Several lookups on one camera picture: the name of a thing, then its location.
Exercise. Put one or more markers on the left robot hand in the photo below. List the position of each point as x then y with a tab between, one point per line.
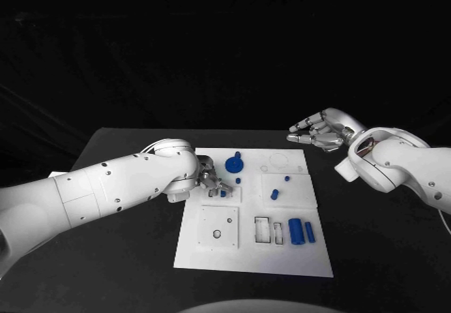
208	176

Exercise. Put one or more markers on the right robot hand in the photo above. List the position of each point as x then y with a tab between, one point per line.
335	122

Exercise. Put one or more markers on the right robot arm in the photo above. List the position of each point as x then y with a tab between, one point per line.
405	166

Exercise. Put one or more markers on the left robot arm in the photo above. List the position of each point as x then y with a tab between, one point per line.
106	185

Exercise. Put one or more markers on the white task board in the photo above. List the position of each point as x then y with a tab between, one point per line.
247	256

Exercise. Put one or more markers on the blue plug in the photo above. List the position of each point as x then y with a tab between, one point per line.
274	195

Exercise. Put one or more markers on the large blue cylinder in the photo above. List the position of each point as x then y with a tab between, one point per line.
296	231

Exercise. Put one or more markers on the long thin blue cylinder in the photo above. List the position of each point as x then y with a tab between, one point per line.
310	232

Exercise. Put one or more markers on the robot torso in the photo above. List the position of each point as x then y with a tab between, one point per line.
261	308

